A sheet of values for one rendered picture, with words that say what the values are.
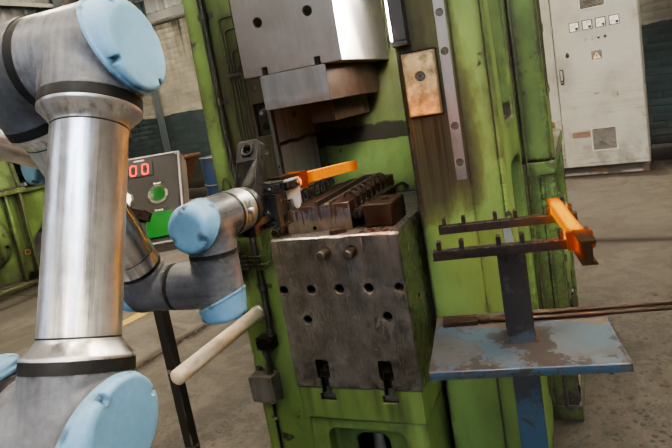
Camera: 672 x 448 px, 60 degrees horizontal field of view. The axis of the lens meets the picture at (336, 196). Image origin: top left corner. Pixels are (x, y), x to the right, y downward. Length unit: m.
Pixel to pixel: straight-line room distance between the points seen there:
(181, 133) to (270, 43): 8.64
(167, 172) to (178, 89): 8.39
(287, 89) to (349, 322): 0.66
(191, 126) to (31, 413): 9.47
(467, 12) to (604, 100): 5.16
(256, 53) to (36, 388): 1.18
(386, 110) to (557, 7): 4.86
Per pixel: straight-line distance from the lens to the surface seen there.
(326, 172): 1.29
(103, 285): 0.66
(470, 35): 1.61
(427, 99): 1.60
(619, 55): 6.67
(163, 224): 1.71
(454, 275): 1.71
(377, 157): 2.05
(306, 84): 1.59
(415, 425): 1.74
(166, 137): 10.48
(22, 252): 6.37
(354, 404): 1.76
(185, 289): 0.93
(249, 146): 1.04
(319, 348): 1.71
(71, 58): 0.71
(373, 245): 1.53
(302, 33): 1.59
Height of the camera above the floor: 1.27
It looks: 9 degrees down
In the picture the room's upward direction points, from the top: 10 degrees counter-clockwise
